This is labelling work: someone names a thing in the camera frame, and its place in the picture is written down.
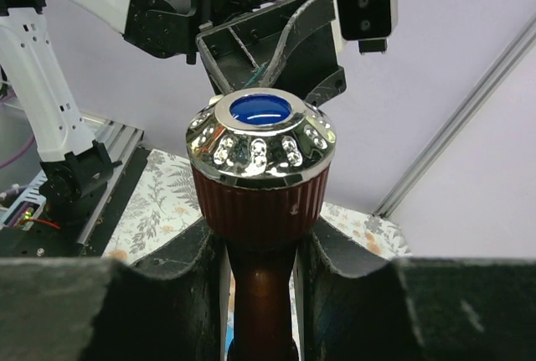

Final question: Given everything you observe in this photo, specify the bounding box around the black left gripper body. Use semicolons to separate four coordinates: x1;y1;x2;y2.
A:
123;0;294;64

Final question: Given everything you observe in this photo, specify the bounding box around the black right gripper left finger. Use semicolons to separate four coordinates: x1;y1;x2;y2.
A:
1;220;229;360

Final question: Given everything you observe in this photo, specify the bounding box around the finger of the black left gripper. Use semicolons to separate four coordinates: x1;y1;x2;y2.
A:
305;66;347;107
196;0;339;95

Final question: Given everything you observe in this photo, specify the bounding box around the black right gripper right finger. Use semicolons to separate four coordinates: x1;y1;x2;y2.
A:
295;220;535;360

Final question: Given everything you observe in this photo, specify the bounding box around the brown faucet chrome knob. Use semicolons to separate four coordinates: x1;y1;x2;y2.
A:
185;88;337;360

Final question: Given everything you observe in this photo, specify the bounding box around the white pipe elbow fitting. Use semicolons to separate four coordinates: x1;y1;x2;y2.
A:
209;95;224;106

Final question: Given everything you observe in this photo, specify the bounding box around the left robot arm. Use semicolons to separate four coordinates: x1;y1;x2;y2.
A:
1;0;343;201

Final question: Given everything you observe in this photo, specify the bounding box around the floral patterned table mat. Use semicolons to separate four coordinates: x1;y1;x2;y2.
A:
103;149;411;265

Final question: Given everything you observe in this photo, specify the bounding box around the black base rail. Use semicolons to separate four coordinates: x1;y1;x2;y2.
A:
1;147;150;258

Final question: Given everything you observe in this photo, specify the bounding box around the white cable duct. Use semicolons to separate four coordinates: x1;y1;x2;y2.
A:
1;171;47;229

